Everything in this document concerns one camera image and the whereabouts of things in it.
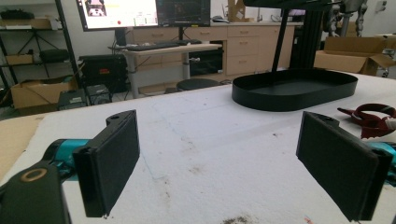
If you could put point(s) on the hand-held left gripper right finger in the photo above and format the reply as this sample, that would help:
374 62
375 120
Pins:
336 161

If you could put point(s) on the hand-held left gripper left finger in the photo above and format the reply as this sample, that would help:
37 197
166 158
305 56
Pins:
109 161

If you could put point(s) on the red spring clamp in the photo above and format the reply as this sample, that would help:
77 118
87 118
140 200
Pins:
372 123

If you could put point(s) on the black equipment box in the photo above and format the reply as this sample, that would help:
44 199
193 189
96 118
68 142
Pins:
99 94
71 99

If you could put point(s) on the black oval tray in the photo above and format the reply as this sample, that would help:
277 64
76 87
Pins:
292 93

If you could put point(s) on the black computer case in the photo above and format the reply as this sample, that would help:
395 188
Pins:
104 71

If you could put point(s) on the brown cardboard sheet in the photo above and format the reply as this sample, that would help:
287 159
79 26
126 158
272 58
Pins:
15 137

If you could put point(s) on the closed cardboard box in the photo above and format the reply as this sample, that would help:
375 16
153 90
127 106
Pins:
37 95

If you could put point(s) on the open cardboard box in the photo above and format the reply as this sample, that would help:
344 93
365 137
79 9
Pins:
351 54

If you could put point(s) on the white felt table mat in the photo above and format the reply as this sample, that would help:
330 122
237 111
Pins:
218 149

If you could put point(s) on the black round stool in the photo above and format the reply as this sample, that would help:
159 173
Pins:
197 84

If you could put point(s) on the black keyboard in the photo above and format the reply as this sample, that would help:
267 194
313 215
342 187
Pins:
152 46

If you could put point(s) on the black ribbed column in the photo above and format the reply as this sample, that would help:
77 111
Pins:
306 40

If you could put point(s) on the wooden standing desk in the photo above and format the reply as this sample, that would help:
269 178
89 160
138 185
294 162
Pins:
174 49

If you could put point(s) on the black slanted stand pole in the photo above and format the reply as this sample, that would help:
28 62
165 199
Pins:
280 40

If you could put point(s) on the beige drawer cabinet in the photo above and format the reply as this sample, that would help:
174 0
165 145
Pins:
246 46

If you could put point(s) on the black metal shelf rack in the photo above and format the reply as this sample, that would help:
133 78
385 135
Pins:
37 34

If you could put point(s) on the large bright computer monitor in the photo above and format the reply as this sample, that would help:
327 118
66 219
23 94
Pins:
121 12

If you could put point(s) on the dark computer monitor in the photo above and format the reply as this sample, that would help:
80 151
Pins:
183 12

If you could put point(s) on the small upright cardboard box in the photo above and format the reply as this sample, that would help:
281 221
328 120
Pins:
236 11

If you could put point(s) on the grey metal robot frame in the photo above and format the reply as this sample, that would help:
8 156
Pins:
345 15

